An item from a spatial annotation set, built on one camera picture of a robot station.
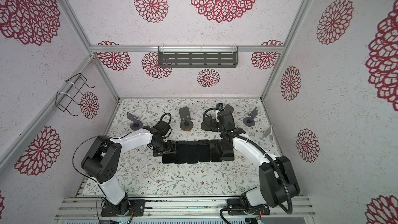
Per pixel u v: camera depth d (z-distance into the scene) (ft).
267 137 3.08
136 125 3.44
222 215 2.22
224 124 2.17
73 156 1.54
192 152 3.12
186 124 3.40
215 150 3.72
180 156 2.98
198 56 3.04
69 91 2.50
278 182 1.39
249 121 3.48
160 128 2.48
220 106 2.48
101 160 1.57
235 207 2.41
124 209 2.16
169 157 2.93
